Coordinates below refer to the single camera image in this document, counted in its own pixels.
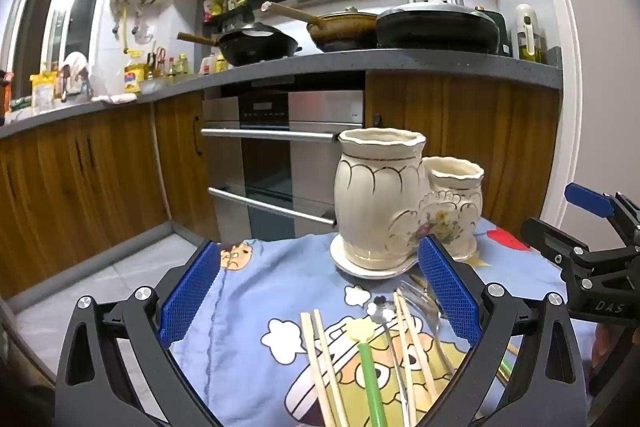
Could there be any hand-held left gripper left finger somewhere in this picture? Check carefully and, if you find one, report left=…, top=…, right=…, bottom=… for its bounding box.
left=55, top=239, right=223, bottom=427

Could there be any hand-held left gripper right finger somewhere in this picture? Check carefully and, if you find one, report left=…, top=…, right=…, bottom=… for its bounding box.
left=417, top=234, right=588, bottom=427

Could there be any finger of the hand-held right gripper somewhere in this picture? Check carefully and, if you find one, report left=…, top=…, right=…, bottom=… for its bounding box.
left=564, top=182, right=640, bottom=253
left=520, top=216, right=640, bottom=278

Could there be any wooden chopstick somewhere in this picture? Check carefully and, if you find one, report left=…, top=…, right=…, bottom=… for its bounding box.
left=311, top=308, right=349, bottom=427
left=398, top=291, right=439, bottom=402
left=393, top=290, right=419, bottom=427
left=299, top=312, right=332, bottom=427

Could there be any silver metal spoon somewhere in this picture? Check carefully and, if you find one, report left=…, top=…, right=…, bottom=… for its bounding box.
left=366, top=296, right=418, bottom=427

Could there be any cream ceramic utensil holder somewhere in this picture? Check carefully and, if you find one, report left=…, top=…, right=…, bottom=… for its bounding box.
left=330, top=127, right=485, bottom=280

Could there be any person's right hand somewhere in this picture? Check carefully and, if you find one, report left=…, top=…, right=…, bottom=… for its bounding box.
left=589, top=324, right=636, bottom=400

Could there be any cartoon printed cloth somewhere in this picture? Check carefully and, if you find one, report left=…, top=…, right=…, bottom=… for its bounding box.
left=170, top=217, right=601, bottom=427

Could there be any short wooden base cabinet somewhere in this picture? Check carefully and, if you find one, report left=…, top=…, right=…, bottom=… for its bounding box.
left=365, top=72, right=558, bottom=233

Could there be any long wooden base cabinet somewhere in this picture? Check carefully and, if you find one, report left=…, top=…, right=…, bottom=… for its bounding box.
left=0, top=89, right=221, bottom=300

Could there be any stainless built-in oven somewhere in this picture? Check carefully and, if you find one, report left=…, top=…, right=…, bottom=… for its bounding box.
left=201, top=74, right=366, bottom=243

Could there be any oil bottle with white top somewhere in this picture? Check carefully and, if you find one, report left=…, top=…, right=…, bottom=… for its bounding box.
left=515, top=4, right=546, bottom=64

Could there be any dark green appliance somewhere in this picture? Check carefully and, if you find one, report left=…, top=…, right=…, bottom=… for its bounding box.
left=475, top=7, right=513, bottom=56

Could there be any white cloth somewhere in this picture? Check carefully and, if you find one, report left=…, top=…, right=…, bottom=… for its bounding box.
left=90, top=92, right=138, bottom=106

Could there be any yellow oil bottle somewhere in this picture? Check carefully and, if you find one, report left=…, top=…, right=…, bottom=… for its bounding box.
left=122, top=59, right=146, bottom=94

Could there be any row of condiment bottles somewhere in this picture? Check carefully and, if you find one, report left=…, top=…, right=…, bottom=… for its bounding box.
left=145, top=47, right=191, bottom=80

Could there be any black lidded griddle pan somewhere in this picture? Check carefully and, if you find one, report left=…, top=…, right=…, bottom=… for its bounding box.
left=375, top=2, right=501, bottom=54

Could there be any yellow packet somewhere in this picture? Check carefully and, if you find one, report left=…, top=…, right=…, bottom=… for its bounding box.
left=30, top=72, right=57, bottom=110

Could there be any grey kitchen countertop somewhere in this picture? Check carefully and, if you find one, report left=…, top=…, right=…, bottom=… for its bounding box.
left=0, top=49, right=563, bottom=140

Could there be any white rag on faucet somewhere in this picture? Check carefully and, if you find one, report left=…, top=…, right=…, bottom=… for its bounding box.
left=62, top=52, right=93, bottom=100

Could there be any yellow gas pipe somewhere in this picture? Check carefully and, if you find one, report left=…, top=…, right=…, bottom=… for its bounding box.
left=119, top=4, right=138, bottom=58

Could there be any red container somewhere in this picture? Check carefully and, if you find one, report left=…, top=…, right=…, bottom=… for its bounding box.
left=0, top=69, right=13, bottom=115

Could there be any black spice rack with bottles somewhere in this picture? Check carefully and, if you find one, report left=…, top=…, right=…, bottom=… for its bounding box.
left=197, top=0, right=256, bottom=38

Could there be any window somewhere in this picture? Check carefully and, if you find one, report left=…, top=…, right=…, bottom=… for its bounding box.
left=10, top=0, right=121, bottom=85

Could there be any white door frame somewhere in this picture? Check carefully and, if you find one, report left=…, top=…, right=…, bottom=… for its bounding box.
left=520, top=0, right=591, bottom=248

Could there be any black wok with wooden handle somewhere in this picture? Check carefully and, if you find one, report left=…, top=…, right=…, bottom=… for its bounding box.
left=176, top=23, right=303, bottom=66

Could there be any brown pan with wooden handle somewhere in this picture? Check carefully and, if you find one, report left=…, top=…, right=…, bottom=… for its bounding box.
left=261, top=2, right=381, bottom=52

